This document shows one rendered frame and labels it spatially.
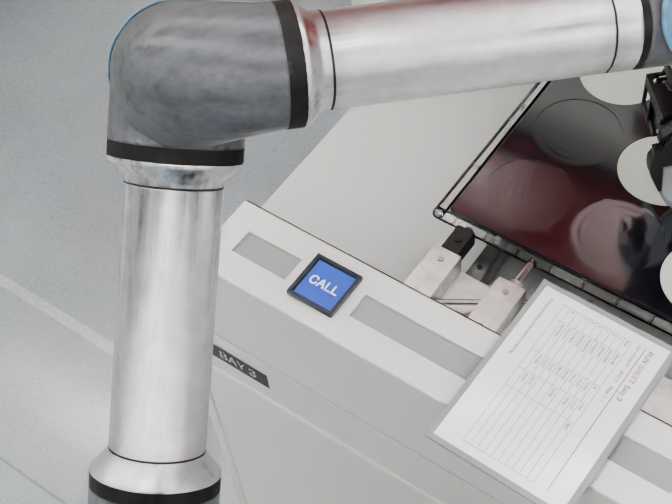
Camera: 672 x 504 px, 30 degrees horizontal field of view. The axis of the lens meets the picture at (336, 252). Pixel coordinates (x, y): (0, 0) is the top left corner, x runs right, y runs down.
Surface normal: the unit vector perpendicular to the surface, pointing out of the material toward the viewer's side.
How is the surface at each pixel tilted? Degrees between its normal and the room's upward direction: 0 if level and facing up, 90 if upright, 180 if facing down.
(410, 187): 0
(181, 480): 32
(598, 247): 0
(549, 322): 0
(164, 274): 46
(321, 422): 90
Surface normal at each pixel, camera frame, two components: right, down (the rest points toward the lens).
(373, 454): -0.58, 0.69
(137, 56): -0.67, -0.12
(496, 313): -0.08, -0.58
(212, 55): -0.18, -0.07
